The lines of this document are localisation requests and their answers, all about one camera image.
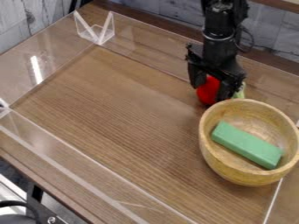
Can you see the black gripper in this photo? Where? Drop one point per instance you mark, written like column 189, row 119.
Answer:
column 207, row 63

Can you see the red plush fruit green leaf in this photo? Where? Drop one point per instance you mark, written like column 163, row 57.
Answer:
column 207, row 91

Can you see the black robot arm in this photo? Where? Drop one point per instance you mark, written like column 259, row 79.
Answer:
column 222, row 28

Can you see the wooden bowl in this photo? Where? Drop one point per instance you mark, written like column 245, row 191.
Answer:
column 263, row 121

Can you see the green rectangular block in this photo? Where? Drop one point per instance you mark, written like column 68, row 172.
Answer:
column 247, row 145

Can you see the clear acrylic tray wall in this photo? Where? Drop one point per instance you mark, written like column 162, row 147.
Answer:
column 95, row 192

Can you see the black metal table frame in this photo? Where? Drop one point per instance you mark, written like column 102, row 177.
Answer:
column 46, row 215

